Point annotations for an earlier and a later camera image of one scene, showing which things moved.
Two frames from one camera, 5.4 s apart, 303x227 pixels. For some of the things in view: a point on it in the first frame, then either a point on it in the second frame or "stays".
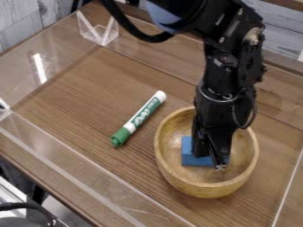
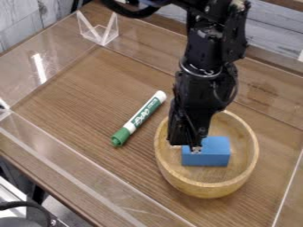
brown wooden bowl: x=204 y=181 stays
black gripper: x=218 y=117 to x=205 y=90
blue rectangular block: x=193 y=160 stays
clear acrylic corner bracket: x=101 y=34 stays
